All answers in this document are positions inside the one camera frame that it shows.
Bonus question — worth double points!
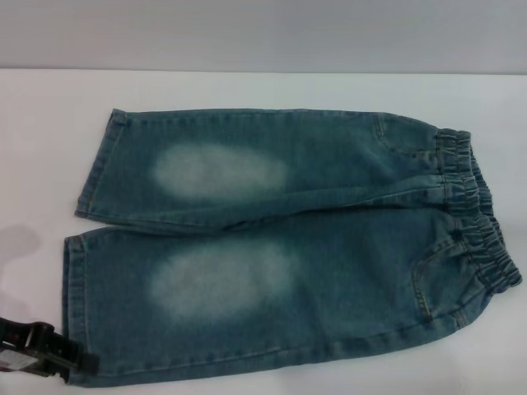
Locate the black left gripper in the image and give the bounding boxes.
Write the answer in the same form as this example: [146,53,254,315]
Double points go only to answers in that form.
[0,316,102,378]

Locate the blue denim shorts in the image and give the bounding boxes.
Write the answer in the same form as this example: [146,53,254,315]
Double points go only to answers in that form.
[60,107,522,388]

